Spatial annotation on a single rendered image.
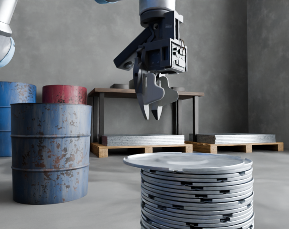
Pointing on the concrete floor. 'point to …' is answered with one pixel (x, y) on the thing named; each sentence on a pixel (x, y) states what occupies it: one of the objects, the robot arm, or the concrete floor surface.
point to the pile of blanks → (197, 199)
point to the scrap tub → (49, 152)
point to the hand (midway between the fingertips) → (149, 113)
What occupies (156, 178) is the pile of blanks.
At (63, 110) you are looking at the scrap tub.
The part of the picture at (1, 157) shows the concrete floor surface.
